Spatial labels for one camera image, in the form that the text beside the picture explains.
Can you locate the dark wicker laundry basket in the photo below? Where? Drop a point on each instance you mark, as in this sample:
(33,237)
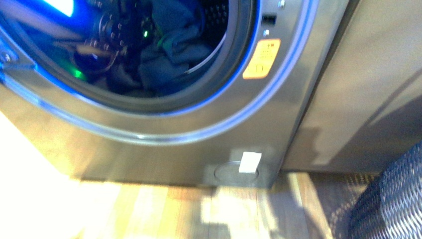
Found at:
(391,206)

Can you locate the navy knit garment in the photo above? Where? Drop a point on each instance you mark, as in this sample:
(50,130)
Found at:
(160,66)

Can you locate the orange warning sticker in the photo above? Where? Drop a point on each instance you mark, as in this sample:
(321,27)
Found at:
(262,59)

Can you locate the steel perforated washer drum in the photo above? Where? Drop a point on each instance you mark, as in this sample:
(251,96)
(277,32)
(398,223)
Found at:
(213,16)

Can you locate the grey front-load washing machine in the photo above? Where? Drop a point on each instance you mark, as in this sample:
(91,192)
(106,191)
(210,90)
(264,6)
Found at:
(55,56)

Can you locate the grey cabinet beside washer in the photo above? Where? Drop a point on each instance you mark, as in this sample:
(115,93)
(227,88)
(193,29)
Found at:
(365,110)

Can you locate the white tape on washer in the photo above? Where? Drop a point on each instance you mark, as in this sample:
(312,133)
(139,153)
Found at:
(249,162)

